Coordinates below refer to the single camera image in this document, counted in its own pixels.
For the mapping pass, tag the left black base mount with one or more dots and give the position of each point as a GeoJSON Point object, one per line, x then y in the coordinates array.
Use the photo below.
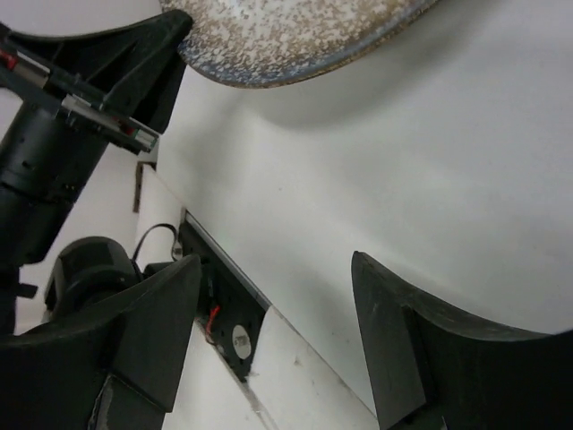
{"type": "Point", "coordinates": [231, 309]}

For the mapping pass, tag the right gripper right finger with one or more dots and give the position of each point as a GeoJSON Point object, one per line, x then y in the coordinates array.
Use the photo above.
{"type": "Point", "coordinates": [433, 365]}

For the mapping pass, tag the speckled brown round plate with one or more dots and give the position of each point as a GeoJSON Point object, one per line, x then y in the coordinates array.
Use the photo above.
{"type": "Point", "coordinates": [269, 44]}

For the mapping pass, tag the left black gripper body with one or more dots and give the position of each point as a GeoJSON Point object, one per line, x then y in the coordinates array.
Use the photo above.
{"type": "Point", "coordinates": [49, 153]}

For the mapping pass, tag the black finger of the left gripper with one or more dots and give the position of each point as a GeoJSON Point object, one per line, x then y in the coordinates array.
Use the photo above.
{"type": "Point", "coordinates": [132, 73]}

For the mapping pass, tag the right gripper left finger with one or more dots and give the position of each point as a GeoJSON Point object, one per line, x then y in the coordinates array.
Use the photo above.
{"type": "Point", "coordinates": [114, 365]}

